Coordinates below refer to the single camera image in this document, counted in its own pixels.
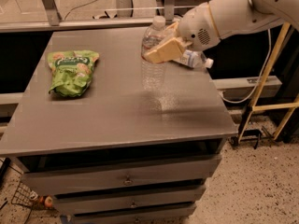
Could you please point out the lying white-label bottle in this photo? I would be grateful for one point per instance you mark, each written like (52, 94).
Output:
(193, 59)

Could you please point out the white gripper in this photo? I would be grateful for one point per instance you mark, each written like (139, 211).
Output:
(195, 27)

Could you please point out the green rice chip bag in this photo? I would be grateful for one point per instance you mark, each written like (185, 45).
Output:
(72, 71)

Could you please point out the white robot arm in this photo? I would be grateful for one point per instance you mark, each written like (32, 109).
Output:
(240, 17)

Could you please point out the grey drawer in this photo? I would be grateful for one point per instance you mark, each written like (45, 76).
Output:
(120, 175)
(129, 200)
(135, 216)

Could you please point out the grey drawer cabinet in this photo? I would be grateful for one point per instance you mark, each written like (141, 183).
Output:
(115, 120)

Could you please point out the clear water bottle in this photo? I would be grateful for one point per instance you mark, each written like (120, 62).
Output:
(153, 68)

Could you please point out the top grey drawer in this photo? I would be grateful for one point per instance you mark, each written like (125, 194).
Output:
(120, 175)

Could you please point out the wire basket on floor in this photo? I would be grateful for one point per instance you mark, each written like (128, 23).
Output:
(25, 197)

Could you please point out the middle grey drawer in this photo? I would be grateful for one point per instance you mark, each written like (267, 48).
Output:
(129, 200)

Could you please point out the bottom grey drawer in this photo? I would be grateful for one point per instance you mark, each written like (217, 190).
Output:
(135, 216)

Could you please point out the grey metal railing frame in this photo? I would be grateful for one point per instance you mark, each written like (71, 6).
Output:
(21, 16)

